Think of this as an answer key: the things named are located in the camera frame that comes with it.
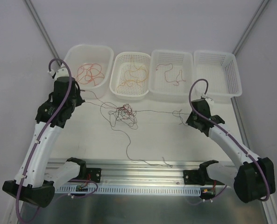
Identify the thin black wire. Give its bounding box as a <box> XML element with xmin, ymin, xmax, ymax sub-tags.
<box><xmin>110</xmin><ymin>123</ymin><xmax>174</xmax><ymax>168</ymax></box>

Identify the dark red wire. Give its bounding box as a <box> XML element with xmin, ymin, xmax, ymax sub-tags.
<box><xmin>156</xmin><ymin>63</ymin><xmax>187</xmax><ymax>86</ymax></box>

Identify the red orange wire ball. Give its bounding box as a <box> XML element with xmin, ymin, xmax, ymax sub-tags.
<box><xmin>81</xmin><ymin>90</ymin><xmax>190</xmax><ymax>130</ymax></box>

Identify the orange wire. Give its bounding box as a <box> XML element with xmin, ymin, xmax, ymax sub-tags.
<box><xmin>116</xmin><ymin>67</ymin><xmax>148</xmax><ymax>93</ymax></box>
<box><xmin>125</xmin><ymin>59</ymin><xmax>150</xmax><ymax>82</ymax></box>

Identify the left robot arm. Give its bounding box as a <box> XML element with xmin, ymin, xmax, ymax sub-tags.
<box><xmin>2</xmin><ymin>77</ymin><xmax>87</xmax><ymax>208</ymax></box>

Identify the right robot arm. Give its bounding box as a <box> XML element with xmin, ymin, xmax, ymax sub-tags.
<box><xmin>186</xmin><ymin>98</ymin><xmax>276</xmax><ymax>203</ymax></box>

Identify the white slotted basket right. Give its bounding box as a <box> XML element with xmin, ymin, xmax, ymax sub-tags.
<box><xmin>192</xmin><ymin>50</ymin><xmax>242</xmax><ymax>104</ymax></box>

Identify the white slotted basket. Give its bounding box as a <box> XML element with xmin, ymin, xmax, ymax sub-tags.
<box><xmin>148</xmin><ymin>49</ymin><xmax>193</xmax><ymax>103</ymax></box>
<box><xmin>192</xmin><ymin>50</ymin><xmax>242</xmax><ymax>104</ymax></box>

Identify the white slotted basket middle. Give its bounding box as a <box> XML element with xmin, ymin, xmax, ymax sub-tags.
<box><xmin>148</xmin><ymin>49</ymin><xmax>193</xmax><ymax>103</ymax></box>

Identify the white solid plastic tub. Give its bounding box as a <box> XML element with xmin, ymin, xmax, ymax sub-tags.
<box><xmin>64</xmin><ymin>44</ymin><xmax>114</xmax><ymax>99</ymax></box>

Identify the white round-hole basket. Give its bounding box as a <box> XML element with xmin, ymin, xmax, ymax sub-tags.
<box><xmin>109</xmin><ymin>51</ymin><xmax>151</xmax><ymax>101</ymax></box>

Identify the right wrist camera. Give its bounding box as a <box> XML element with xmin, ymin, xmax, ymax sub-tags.
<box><xmin>201</xmin><ymin>95</ymin><xmax>214</xmax><ymax>105</ymax></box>

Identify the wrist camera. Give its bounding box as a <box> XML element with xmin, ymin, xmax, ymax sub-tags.
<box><xmin>48</xmin><ymin>68</ymin><xmax>69</xmax><ymax>80</ymax></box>
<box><xmin>201</xmin><ymin>95</ymin><xmax>214</xmax><ymax>105</ymax></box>

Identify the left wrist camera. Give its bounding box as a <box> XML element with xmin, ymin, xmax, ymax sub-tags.
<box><xmin>48</xmin><ymin>68</ymin><xmax>69</xmax><ymax>80</ymax></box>

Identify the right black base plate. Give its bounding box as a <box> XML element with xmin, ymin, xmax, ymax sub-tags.
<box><xmin>183</xmin><ymin>169</ymin><xmax>214</xmax><ymax>186</ymax></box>

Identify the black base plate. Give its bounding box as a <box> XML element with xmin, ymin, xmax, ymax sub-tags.
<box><xmin>183</xmin><ymin>169</ymin><xmax>214</xmax><ymax>186</ymax></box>
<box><xmin>84</xmin><ymin>168</ymin><xmax>102</xmax><ymax>183</ymax></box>

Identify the red wire in tub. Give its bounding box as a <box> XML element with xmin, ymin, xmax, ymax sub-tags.
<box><xmin>75</xmin><ymin>65</ymin><xmax>94</xmax><ymax>86</ymax></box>

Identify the white slotted cable duct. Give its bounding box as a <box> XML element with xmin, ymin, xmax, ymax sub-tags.
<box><xmin>55</xmin><ymin>183</ymin><xmax>201</xmax><ymax>196</ymax></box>

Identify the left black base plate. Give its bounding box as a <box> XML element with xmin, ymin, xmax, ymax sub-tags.
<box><xmin>84</xmin><ymin>168</ymin><xmax>102</xmax><ymax>183</ymax></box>

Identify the aluminium mounting rail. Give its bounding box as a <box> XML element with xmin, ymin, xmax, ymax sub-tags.
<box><xmin>44</xmin><ymin>159</ymin><xmax>246</xmax><ymax>185</ymax></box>

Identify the left frame post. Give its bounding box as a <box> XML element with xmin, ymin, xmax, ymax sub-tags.
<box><xmin>23</xmin><ymin>0</ymin><xmax>60</xmax><ymax>58</ymax></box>

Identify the frame post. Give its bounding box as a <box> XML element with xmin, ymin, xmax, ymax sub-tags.
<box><xmin>23</xmin><ymin>0</ymin><xmax>60</xmax><ymax>58</ymax></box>
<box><xmin>232</xmin><ymin>0</ymin><xmax>271</xmax><ymax>56</ymax></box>

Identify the right frame post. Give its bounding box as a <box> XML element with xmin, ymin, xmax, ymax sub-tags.
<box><xmin>232</xmin><ymin>0</ymin><xmax>271</xmax><ymax>56</ymax></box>

